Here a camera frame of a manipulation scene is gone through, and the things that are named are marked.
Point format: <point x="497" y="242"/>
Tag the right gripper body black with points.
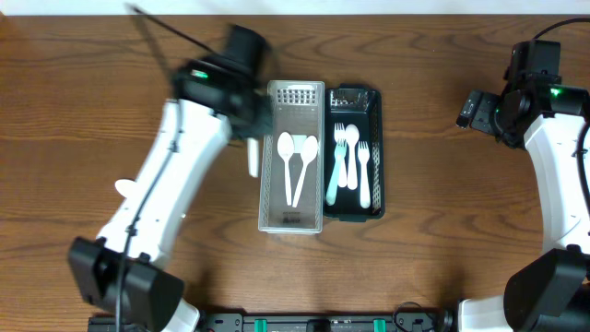
<point x="481" y="118"/>

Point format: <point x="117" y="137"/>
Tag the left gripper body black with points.
<point x="257" y="118"/>

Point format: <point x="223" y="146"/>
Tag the white plastic spoon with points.
<point x="352" y="138"/>
<point x="253" y="156"/>
<point x="285" y="150"/>
<point x="308" y="153"/>

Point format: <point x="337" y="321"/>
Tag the clear plastic mesh basket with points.
<point x="298" y="107"/>

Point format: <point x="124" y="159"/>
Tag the white plastic fork long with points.
<point x="340" y="136"/>

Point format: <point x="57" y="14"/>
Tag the pale green plastic fork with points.
<point x="340" y="153"/>

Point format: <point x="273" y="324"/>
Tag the black plastic mesh basket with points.
<point x="361" y="106"/>

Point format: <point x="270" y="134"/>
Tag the white plastic fork short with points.
<point x="364" y="155"/>

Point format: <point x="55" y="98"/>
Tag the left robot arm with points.
<point x="215" y="99"/>

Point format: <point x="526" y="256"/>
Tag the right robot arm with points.
<point x="550" y="122"/>

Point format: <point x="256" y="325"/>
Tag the white plastic spoon lowest left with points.
<point x="125" y="187"/>

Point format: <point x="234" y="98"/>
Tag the black mounting rail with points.
<point x="410" y="320"/>

